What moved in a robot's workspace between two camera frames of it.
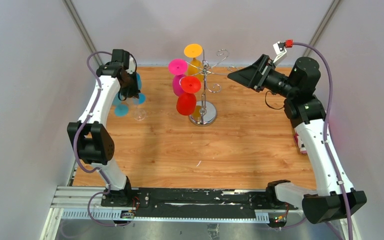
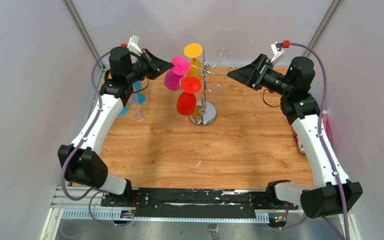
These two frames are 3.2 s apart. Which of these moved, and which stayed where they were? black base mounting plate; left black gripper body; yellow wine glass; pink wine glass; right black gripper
Moved: left black gripper body; pink wine glass
Stayed: right black gripper; yellow wine glass; black base mounting plate
